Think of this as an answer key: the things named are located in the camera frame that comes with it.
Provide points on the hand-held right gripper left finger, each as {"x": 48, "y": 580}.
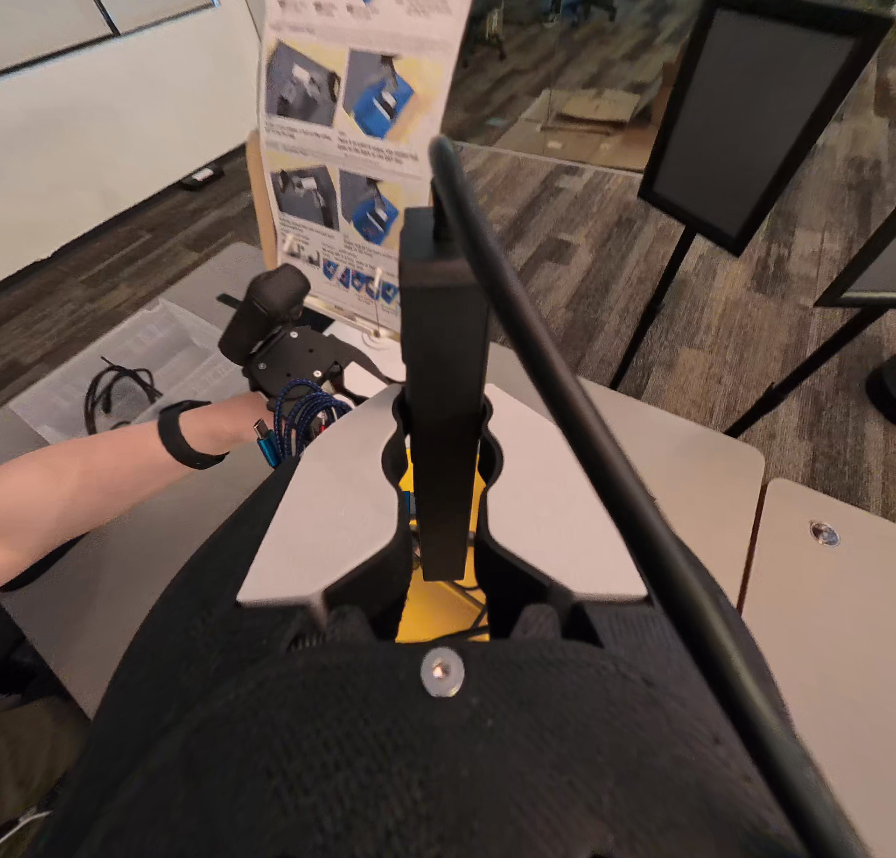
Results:
{"x": 322, "y": 522}

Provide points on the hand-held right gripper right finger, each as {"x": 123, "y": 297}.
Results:
{"x": 560, "y": 522}

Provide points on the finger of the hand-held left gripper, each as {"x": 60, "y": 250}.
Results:
{"x": 368, "y": 382}

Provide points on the clear plastic bin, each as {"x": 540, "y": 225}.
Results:
{"x": 175, "y": 340}

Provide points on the yellow plastic bin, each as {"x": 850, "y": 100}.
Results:
{"x": 434, "y": 612}

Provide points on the person's left forearm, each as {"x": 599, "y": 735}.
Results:
{"x": 70, "y": 480}

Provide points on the person's left hand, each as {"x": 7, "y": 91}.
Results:
{"x": 242, "y": 420}

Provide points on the white rounded board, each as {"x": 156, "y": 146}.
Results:
{"x": 364, "y": 347}

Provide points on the black wrist band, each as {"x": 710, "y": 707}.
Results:
{"x": 179, "y": 445}

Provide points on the black floor outlet box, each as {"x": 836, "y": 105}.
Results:
{"x": 203, "y": 176}

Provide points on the black mesh wrist rest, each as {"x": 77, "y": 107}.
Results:
{"x": 42, "y": 563}

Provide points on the printed instruction poster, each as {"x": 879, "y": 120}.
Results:
{"x": 364, "y": 66}

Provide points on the flat cardboard sheets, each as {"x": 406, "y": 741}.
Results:
{"x": 594, "y": 122}

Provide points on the window with white blinds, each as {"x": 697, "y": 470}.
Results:
{"x": 70, "y": 4}

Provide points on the black framed screen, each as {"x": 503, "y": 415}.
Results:
{"x": 749, "y": 115}

